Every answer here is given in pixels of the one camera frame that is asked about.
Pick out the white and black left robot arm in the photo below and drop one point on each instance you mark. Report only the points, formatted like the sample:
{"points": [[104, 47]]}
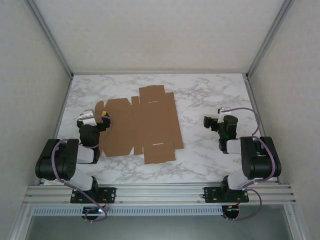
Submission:
{"points": [[62, 160]]}

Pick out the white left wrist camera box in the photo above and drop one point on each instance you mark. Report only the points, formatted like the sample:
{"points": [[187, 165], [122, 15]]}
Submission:
{"points": [[87, 117]]}

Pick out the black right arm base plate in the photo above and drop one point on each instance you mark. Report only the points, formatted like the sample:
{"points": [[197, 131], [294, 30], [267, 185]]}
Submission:
{"points": [[211, 195]]}

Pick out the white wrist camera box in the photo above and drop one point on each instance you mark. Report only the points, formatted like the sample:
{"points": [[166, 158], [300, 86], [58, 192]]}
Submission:
{"points": [[221, 117], [87, 117]]}

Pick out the aluminium mounting rail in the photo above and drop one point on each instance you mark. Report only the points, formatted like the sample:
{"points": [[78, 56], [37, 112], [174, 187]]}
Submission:
{"points": [[160, 193]]}

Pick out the brown cardboard box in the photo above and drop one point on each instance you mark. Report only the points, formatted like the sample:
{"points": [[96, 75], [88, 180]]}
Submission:
{"points": [[150, 125]]}

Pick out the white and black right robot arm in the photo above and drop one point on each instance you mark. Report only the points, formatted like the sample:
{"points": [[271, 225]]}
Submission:
{"points": [[257, 160]]}

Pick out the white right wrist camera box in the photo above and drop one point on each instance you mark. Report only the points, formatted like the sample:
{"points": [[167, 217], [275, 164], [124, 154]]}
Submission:
{"points": [[221, 117]]}

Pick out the small circuit board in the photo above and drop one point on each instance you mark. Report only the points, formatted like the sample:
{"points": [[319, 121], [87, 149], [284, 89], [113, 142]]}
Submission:
{"points": [[231, 212], [92, 211]]}

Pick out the short aluminium frame post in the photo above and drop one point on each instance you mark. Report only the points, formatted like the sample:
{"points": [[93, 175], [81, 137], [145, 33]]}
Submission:
{"points": [[21, 222], [295, 222]]}

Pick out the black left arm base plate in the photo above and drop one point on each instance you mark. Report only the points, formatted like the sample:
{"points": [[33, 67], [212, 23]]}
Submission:
{"points": [[110, 193]]}

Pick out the aluminium table edge rail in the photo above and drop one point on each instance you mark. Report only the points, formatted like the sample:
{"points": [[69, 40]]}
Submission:
{"points": [[160, 73]]}

